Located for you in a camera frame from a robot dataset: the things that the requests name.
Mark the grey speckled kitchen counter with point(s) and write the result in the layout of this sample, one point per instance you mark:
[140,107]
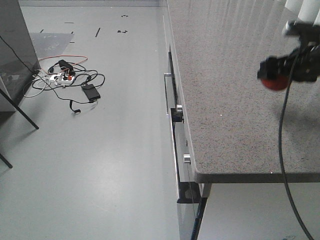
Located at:
[232,120]

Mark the silver drawer handle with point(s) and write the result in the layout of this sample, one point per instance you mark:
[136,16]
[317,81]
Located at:
[165,76]

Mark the white power strip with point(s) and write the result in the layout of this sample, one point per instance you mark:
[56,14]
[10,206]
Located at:
[62,79]

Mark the black metal stand leg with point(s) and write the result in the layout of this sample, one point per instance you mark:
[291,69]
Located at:
[18,109]

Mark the red yellow apple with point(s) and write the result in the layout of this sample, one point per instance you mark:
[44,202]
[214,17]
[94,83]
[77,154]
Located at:
[278,84]

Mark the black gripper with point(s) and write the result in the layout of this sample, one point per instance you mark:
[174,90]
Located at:
[303,61]

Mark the black power adapter brick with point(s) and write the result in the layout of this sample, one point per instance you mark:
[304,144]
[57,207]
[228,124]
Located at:
[91,92]

